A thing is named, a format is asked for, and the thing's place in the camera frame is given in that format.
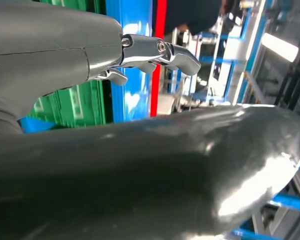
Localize red barrier belt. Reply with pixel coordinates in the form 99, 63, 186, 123
150, 0, 168, 117

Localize person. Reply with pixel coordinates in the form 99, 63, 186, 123
152, 0, 230, 37

